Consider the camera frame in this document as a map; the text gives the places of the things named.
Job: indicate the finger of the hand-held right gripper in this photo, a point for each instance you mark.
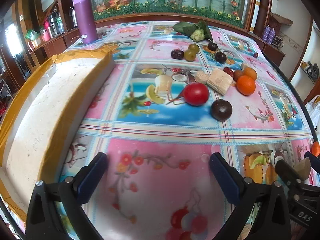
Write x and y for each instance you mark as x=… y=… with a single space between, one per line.
x=287 y=172
x=313 y=161

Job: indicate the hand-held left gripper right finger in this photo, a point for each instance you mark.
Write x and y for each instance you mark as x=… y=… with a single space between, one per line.
x=223 y=177

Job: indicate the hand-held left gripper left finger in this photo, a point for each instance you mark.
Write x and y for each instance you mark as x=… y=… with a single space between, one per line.
x=92 y=175

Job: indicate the white foam tray yellow tape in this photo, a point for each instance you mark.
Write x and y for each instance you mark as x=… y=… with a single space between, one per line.
x=47 y=110

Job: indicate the red tomato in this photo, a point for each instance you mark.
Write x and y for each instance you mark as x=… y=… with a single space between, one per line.
x=196 y=93

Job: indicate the large orange mandarin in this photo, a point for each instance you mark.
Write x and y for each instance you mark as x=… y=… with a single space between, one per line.
x=246 y=85

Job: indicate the white plastic bag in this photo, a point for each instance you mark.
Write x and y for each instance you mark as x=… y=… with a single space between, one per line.
x=313 y=111

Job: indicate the printed fruit tablecloth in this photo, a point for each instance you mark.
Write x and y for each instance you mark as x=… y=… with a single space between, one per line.
x=160 y=130

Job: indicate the dark tool on shelf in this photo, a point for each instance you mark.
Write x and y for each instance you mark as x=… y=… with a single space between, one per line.
x=312 y=70

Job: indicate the brown kiwi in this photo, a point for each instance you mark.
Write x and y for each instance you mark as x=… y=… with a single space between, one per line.
x=237 y=74

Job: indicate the red jujube date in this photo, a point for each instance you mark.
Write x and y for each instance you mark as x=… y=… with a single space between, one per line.
x=228 y=71

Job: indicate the small orange mandarin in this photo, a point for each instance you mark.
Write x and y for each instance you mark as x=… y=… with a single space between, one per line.
x=250 y=72

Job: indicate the garlic bulb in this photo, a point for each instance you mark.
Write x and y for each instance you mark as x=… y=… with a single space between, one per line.
x=244 y=66

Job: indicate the dark purple plum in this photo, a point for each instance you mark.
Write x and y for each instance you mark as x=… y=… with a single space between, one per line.
x=220 y=57
x=213 y=46

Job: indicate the green round fruit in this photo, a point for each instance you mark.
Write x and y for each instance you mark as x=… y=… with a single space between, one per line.
x=190 y=55
x=193 y=47

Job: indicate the dark wrinkled date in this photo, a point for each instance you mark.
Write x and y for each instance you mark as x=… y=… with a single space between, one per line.
x=177 y=54

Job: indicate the purple spray bottles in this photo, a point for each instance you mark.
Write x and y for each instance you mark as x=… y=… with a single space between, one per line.
x=269 y=33

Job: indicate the pink flask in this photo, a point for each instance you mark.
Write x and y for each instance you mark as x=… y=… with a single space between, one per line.
x=46 y=32

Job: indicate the green packet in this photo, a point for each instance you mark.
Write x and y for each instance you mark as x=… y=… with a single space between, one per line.
x=31 y=34

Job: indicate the steel thermos jug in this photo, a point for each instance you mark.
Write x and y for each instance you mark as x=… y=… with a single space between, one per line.
x=53 y=25

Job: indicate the purple thermos flask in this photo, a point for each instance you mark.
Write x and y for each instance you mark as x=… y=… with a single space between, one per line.
x=86 y=17

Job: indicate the steel kettle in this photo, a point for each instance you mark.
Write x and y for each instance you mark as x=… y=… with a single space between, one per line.
x=73 y=17

